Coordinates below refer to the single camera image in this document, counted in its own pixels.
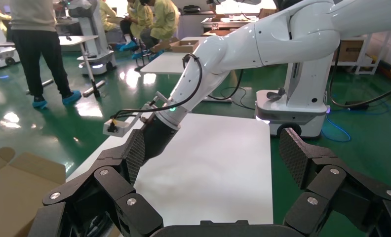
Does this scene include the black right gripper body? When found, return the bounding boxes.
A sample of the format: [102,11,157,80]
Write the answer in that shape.
[140,114,180,163]

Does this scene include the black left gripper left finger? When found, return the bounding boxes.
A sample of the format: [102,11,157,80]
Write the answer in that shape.
[27,128,165,237]

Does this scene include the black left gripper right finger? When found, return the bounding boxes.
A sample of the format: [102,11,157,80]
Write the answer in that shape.
[278,127,391,237]

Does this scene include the brown cardboard storage box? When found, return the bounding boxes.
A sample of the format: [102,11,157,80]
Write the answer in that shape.
[0,147,67,237]

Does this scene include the open flat cardboard box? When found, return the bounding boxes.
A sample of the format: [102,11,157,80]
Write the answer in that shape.
[169,39,200,54]
[149,37,180,55]

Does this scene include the black controller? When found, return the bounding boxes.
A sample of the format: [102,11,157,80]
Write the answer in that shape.
[266,87,286,101]

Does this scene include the seated person grey trousers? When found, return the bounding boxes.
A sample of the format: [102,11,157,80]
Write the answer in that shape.
[131,0,180,61]

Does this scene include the seated person yellow coat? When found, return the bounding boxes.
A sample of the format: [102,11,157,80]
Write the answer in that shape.
[118,0,154,52]

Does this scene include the white table with T-legs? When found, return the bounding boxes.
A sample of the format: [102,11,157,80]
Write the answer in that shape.
[25,35,107,98]

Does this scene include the cluttered workbench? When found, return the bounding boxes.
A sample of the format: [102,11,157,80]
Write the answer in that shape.
[200,13,265,34]

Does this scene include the person beige sweater black trousers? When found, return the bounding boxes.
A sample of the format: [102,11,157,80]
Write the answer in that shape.
[9,0,82,110]

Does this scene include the person yellow coat black trousers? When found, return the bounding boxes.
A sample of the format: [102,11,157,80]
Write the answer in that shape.
[0,6,12,38]

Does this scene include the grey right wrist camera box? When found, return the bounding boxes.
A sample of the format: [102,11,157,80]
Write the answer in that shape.
[103,113,141,137]

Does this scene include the blue floor cable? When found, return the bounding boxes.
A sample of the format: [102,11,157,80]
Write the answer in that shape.
[320,99,391,144]

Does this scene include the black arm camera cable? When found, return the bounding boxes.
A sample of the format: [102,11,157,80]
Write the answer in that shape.
[110,53,203,120]

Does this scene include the thick black hose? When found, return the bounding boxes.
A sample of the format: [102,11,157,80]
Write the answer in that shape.
[329,52,391,109]

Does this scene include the thin black cable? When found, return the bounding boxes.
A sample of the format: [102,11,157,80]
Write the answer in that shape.
[208,69,258,111]

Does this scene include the white frame stand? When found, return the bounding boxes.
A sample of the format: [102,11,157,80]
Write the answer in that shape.
[333,31,384,76]

